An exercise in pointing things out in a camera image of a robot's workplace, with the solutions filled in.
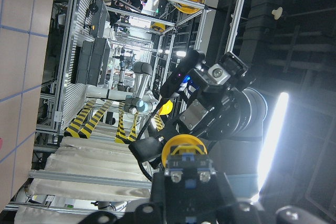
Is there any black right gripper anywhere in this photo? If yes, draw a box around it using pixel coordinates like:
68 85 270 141
128 52 256 168

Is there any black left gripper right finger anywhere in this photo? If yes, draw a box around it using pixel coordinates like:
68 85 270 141
209 173 326 223

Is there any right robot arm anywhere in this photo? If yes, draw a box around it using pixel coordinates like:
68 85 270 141
129 50 267 198

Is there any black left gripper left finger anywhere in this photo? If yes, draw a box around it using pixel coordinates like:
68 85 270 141
79 172 165 223

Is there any yellow push button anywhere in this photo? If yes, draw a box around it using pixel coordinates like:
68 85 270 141
161 133 217 183

